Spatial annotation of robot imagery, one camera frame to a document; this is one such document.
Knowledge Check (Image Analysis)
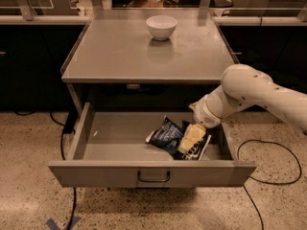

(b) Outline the blue chip bag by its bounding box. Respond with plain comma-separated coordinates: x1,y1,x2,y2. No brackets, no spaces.
146,116,211,160

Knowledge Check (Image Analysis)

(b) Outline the black cable left floor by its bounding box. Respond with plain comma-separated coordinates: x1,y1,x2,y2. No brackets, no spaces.
13,110,78,230

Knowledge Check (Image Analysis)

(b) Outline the white ceramic bowl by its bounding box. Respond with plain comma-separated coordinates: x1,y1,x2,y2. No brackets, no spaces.
146,15,177,40

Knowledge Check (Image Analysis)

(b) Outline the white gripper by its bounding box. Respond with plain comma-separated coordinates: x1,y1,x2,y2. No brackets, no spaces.
178,97,221,154

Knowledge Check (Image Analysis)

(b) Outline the grey open drawer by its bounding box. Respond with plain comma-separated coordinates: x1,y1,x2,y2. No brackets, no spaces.
49,103,256,188

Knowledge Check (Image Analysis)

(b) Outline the grey metal counter cabinet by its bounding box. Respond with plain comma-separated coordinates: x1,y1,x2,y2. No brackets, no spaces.
62,9,237,112

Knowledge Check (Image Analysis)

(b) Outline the black cable right floor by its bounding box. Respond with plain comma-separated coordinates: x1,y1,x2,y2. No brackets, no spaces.
236,139,303,230

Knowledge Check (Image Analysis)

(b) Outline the blue tape cross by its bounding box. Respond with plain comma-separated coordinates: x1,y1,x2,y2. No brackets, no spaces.
46,216,82,230

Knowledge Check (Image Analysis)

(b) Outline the metal drawer handle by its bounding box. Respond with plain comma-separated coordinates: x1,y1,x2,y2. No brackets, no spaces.
137,171,171,183

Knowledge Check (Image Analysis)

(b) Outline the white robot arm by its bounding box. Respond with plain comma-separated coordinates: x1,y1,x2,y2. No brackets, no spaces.
189,64,307,134

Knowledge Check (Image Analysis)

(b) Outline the black cable floor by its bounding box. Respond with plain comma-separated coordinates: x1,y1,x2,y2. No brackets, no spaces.
236,139,303,230
13,110,78,230

